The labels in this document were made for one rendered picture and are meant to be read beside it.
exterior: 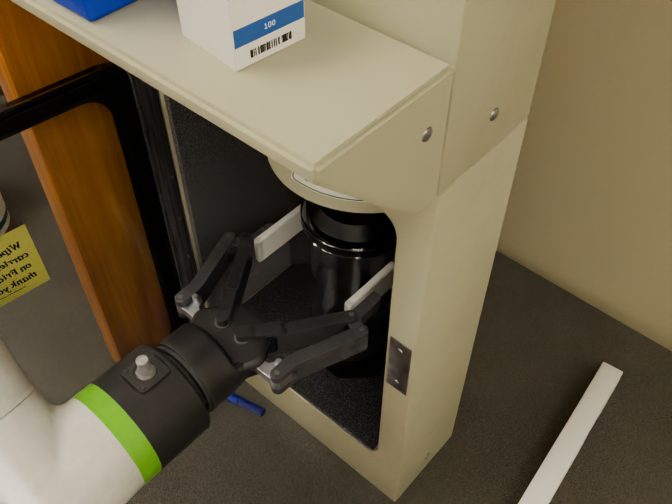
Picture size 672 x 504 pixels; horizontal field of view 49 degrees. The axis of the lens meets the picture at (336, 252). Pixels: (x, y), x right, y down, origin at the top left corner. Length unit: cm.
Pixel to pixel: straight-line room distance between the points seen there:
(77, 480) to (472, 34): 41
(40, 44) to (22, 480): 35
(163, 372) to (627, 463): 57
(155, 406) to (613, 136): 61
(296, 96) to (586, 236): 71
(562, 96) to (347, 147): 61
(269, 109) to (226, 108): 2
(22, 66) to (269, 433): 49
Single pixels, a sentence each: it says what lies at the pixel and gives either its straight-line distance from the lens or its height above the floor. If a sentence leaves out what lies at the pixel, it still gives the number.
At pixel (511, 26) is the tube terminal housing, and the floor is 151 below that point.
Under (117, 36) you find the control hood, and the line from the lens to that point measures 45.
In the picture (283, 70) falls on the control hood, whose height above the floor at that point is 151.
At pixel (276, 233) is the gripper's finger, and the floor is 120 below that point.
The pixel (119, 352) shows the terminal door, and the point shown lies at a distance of 87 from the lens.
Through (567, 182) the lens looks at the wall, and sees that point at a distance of 101.
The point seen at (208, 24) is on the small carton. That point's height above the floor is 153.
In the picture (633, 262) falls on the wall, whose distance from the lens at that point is 103.
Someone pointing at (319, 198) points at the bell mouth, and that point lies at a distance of 60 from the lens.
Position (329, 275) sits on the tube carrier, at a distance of 72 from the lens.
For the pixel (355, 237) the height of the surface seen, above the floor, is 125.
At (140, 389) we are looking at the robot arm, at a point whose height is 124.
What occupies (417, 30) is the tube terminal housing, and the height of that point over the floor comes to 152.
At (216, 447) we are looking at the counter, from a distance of 91.
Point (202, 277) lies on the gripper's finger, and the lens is 71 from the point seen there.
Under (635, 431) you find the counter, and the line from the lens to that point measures 97.
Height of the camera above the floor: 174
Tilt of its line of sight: 48 degrees down
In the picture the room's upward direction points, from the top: straight up
